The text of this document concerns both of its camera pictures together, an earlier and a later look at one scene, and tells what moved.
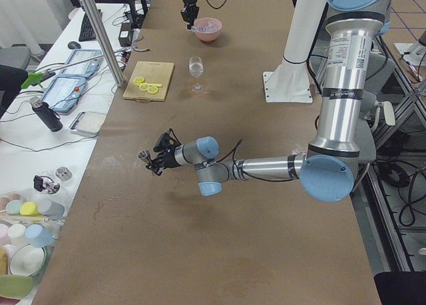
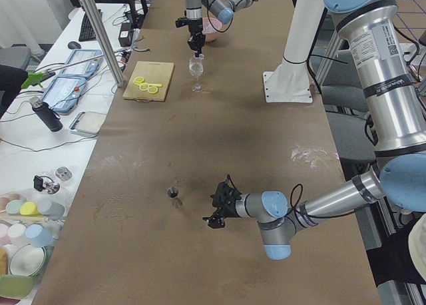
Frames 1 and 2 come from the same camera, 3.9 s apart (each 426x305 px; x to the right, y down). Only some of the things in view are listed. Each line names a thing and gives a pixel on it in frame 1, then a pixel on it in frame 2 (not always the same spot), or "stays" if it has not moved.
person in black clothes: [11, 81] stays
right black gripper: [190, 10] -> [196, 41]
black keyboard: [87, 32] stays
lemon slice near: [152, 90] stays
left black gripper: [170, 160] -> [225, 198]
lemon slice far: [138, 80] stays
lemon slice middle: [144, 86] stays
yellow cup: [30, 208] stays
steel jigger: [143, 154] -> [172, 192]
